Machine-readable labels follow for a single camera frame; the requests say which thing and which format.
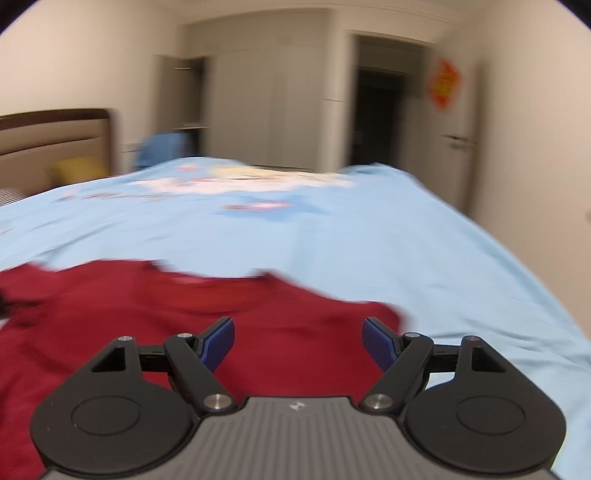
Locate brown padded headboard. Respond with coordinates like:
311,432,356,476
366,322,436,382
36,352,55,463
1,108,115,196

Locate light blue cartoon duvet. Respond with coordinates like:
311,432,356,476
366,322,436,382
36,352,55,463
1,157,590,479

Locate open wardrobe door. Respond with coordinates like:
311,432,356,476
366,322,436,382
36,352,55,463
154,55,192,134

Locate grey built-in wardrobe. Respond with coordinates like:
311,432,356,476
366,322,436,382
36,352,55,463
184,8,339,172

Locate blue garment on chair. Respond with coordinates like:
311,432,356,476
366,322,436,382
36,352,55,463
134,131,192,170

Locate dark red long-sleeve shirt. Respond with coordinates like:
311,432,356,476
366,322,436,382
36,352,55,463
1,261,402,479

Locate black door handle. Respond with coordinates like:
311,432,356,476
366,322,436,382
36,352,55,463
443,134,476,150

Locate red fu character decoration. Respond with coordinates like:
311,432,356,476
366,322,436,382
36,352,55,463
428,58,462,111

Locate checkered pillow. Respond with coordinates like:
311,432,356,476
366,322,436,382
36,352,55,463
0,188,24,206

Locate olive yellow pillow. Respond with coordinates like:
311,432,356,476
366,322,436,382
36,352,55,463
50,156,110,186

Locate white bedroom door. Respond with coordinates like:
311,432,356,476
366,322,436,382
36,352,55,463
409,29,478,214

